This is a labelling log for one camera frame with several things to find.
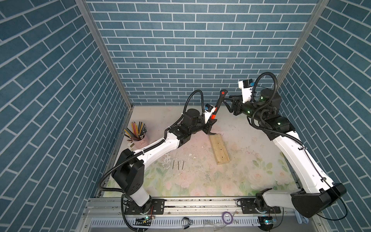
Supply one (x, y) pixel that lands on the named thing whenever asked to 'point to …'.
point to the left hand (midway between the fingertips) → (219, 120)
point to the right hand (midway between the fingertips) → (229, 98)
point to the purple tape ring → (232, 219)
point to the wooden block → (219, 149)
